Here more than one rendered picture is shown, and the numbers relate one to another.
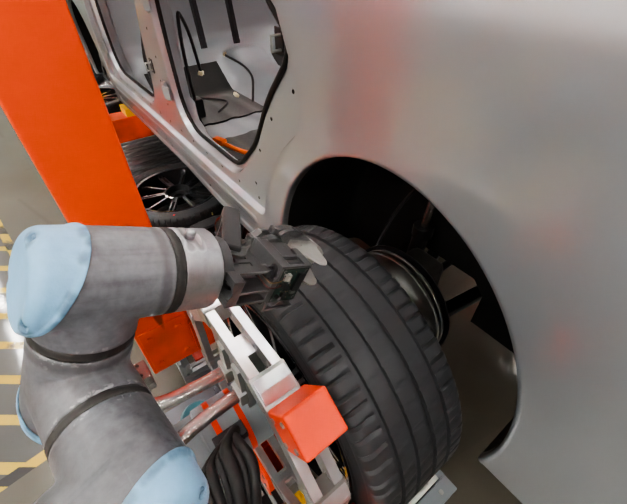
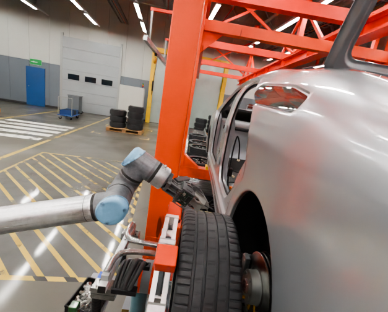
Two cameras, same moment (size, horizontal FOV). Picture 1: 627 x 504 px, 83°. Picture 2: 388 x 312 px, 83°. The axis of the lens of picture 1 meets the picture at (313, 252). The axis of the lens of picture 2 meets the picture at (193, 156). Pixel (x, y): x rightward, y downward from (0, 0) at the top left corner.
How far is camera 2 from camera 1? 0.51 m
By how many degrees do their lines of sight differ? 41
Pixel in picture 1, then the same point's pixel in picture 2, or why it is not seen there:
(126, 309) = (140, 170)
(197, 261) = (161, 171)
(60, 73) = (175, 134)
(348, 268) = (221, 226)
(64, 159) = (163, 156)
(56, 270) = (135, 153)
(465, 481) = not seen: outside the picture
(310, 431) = (162, 255)
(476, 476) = not seen: outside the picture
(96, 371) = (126, 182)
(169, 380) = not seen: hidden behind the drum
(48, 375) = (119, 177)
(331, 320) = (200, 235)
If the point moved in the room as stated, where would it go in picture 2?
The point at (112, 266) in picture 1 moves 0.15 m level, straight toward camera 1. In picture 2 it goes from (144, 159) to (133, 172)
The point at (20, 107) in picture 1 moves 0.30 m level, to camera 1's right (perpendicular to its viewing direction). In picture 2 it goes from (161, 139) to (200, 152)
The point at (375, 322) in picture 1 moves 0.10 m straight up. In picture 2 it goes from (216, 248) to (221, 225)
